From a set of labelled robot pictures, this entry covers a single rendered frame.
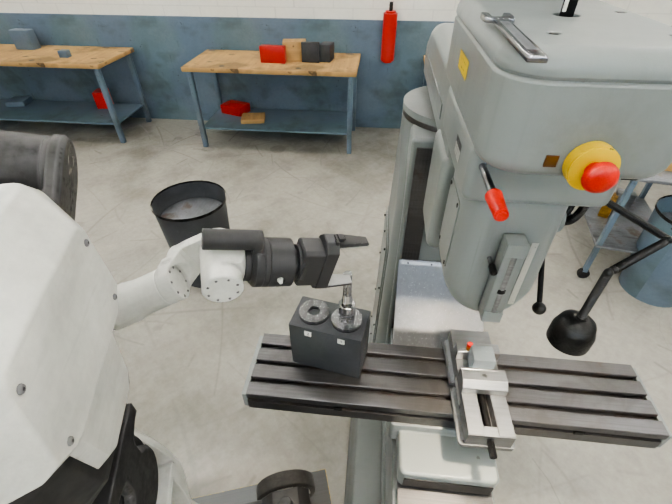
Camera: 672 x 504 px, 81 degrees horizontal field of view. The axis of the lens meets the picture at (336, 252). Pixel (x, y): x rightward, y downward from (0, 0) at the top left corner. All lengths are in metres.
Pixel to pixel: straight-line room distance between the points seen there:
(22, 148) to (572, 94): 0.62
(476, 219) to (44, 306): 0.66
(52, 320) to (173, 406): 2.06
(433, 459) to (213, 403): 1.39
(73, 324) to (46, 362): 0.05
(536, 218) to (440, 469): 0.79
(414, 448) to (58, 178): 1.12
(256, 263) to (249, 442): 1.65
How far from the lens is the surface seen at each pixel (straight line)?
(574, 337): 0.79
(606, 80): 0.57
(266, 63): 4.61
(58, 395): 0.40
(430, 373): 1.31
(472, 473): 1.32
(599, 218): 3.53
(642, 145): 0.62
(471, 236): 0.80
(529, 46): 0.49
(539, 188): 0.72
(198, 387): 2.45
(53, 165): 0.55
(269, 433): 2.23
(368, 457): 1.94
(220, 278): 0.63
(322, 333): 1.14
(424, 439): 1.33
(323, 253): 0.69
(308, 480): 1.52
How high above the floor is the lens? 1.99
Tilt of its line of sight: 40 degrees down
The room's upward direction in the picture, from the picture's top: straight up
